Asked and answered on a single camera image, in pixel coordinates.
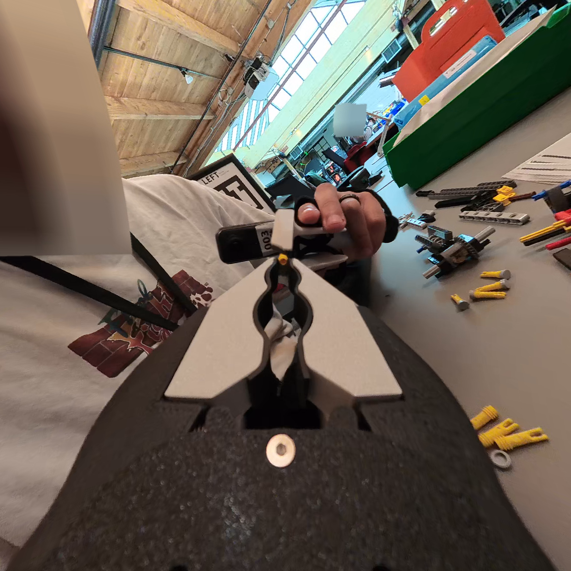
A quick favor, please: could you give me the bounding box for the light blue box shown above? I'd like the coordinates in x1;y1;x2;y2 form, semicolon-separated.
395;36;499;126

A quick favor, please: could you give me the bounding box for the person's left hand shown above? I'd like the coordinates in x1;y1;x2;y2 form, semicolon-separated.
297;181;389;264

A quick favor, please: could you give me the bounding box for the bundle of black lego beams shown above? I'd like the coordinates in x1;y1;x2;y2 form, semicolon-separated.
416;180;537;213

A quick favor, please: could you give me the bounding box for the lego gear axle assembly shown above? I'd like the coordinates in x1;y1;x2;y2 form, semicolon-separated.
415;225;497;281

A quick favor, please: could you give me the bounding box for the black shoulder strap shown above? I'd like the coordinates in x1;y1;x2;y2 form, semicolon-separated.
0;232;199;333

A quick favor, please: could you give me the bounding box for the pile of yellow lego pins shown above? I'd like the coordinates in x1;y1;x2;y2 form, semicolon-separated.
470;405;549;451

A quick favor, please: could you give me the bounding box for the red orange box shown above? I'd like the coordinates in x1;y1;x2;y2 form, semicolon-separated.
393;0;507;102

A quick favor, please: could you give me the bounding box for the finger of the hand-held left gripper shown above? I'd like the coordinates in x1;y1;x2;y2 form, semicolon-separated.
270;209;296;257
298;254;349;272

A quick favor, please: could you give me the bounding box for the light grey lego beam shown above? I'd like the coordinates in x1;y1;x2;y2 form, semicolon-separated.
459;210;532;226

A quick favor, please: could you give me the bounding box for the black office chair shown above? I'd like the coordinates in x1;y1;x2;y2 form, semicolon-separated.
321;147;371;188

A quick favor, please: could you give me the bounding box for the grey black lego chassis assembly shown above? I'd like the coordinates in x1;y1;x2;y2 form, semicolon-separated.
520;180;571;271

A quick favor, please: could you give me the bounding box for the lego instruction booklet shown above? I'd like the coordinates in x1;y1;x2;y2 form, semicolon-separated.
502;133;571;184

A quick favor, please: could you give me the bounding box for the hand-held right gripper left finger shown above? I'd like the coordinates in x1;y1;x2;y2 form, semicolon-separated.
163;257;279;418

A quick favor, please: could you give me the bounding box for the green storage bin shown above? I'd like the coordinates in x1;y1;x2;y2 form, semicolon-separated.
383;13;571;191

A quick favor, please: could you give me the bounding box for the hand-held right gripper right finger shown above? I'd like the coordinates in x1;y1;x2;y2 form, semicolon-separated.
287;257;404;418

